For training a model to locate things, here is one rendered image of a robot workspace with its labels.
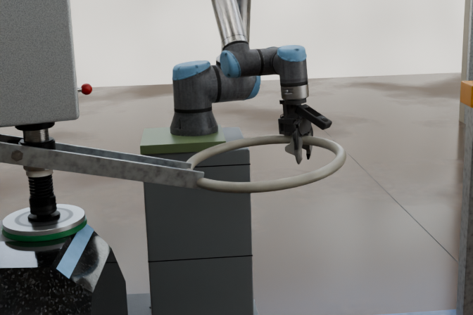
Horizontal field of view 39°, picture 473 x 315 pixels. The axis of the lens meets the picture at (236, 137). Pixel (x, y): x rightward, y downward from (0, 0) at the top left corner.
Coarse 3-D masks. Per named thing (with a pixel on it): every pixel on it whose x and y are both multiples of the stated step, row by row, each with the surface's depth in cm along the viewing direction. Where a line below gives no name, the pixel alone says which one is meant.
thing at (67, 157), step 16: (0, 144) 162; (16, 144) 164; (64, 144) 179; (0, 160) 163; (16, 160) 163; (32, 160) 166; (48, 160) 167; (64, 160) 169; (80, 160) 171; (96, 160) 172; (112, 160) 174; (128, 160) 187; (144, 160) 189; (160, 160) 191; (176, 160) 193; (112, 176) 175; (128, 176) 176; (144, 176) 178; (160, 176) 180; (176, 176) 182; (192, 176) 184
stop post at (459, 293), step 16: (464, 96) 237; (464, 160) 245; (464, 176) 245; (464, 192) 246; (464, 208) 246; (464, 224) 247; (464, 240) 247; (464, 256) 248; (464, 272) 248; (464, 288) 249; (464, 304) 250
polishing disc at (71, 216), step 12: (60, 204) 186; (12, 216) 177; (24, 216) 177; (72, 216) 176; (84, 216) 177; (12, 228) 168; (24, 228) 168; (36, 228) 168; (48, 228) 168; (60, 228) 168
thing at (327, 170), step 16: (224, 144) 216; (240, 144) 218; (256, 144) 219; (304, 144) 215; (320, 144) 208; (336, 144) 201; (192, 160) 203; (336, 160) 186; (304, 176) 177; (320, 176) 179; (224, 192) 179; (240, 192) 176; (256, 192) 176
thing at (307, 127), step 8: (288, 104) 212; (296, 104) 211; (288, 112) 215; (296, 112) 213; (280, 120) 215; (288, 120) 213; (296, 120) 212; (304, 120) 213; (280, 128) 216; (288, 128) 215; (304, 128) 214
